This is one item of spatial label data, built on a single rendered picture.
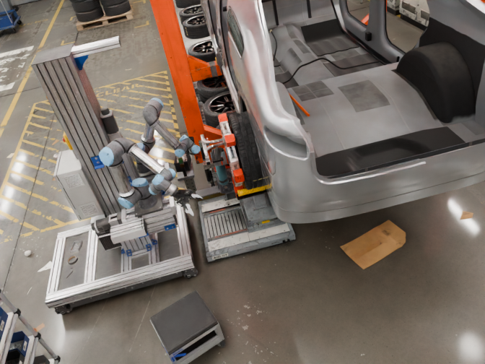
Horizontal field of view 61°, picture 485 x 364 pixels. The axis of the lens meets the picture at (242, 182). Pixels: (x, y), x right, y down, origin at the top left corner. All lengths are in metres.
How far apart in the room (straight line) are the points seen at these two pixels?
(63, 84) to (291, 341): 2.41
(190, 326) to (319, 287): 1.12
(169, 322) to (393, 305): 1.69
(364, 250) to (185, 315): 1.63
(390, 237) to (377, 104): 1.17
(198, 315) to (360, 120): 2.00
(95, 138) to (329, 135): 1.81
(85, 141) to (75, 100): 0.32
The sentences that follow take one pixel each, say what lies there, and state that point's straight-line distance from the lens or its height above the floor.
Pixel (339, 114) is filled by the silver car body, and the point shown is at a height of 1.02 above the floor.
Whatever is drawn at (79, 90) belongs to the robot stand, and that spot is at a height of 1.79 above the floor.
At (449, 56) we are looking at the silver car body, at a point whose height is 1.33.
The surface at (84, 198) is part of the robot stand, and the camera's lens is 3.47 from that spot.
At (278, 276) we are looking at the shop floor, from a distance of 3.66.
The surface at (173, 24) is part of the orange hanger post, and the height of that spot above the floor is 1.87.
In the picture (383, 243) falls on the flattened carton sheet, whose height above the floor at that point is 0.01.
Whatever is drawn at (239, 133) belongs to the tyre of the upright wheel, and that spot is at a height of 1.14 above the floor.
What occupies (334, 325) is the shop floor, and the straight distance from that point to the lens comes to 3.37.
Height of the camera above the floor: 2.87
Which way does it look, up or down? 38 degrees down
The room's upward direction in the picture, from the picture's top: 12 degrees counter-clockwise
